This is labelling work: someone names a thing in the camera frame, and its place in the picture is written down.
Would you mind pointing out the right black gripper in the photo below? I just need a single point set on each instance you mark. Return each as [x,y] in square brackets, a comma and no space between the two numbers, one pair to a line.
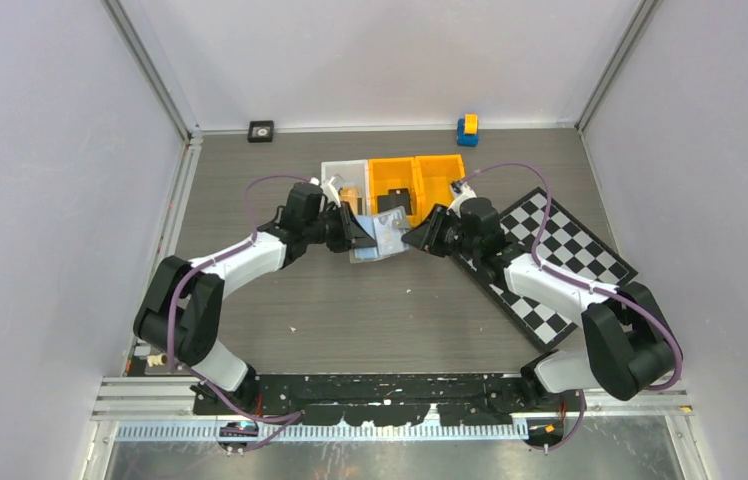
[426,238]

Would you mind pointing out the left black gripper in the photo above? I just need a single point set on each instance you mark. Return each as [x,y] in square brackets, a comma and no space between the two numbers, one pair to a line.
[350,229]

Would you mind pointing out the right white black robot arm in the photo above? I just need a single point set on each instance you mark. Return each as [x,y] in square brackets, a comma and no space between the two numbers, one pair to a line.
[628,344]

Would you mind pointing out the wooden cards in white bin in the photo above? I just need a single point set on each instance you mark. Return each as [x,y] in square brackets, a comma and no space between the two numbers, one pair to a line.
[355,198]

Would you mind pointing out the right orange plastic bin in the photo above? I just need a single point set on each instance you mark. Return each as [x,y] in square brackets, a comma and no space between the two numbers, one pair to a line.
[437,173]

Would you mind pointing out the orange plastic bin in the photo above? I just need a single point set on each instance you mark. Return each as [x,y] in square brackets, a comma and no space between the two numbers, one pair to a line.
[395,173]
[437,173]

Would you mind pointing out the white plastic bin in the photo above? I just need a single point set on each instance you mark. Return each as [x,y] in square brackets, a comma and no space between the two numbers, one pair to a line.
[354,173]

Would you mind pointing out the middle orange plastic bin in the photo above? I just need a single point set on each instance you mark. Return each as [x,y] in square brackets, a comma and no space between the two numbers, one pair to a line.
[395,173]

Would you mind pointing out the blue yellow toy block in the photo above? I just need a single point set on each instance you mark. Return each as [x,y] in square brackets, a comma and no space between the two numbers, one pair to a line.
[468,130]

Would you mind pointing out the small black square device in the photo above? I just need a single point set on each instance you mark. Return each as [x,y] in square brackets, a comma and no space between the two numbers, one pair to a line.
[260,131]

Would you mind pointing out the black white checkerboard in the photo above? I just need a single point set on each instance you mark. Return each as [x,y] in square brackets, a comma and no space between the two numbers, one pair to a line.
[568,244]

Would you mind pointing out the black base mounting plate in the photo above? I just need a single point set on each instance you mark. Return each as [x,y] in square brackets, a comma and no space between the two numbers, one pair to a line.
[387,400]

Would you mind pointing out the small cream spool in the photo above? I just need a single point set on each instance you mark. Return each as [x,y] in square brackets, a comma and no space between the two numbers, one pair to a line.
[156,360]

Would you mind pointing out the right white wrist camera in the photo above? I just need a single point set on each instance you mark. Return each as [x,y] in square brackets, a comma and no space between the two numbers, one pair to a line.
[461,192]

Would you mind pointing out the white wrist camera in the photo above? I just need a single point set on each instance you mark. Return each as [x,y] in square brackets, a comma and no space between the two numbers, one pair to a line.
[461,192]
[331,187]

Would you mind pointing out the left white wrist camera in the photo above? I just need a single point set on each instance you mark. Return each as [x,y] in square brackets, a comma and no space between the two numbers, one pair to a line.
[331,187]

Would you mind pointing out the slotted metal rail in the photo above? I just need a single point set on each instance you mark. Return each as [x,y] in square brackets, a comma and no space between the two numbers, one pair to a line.
[250,432]

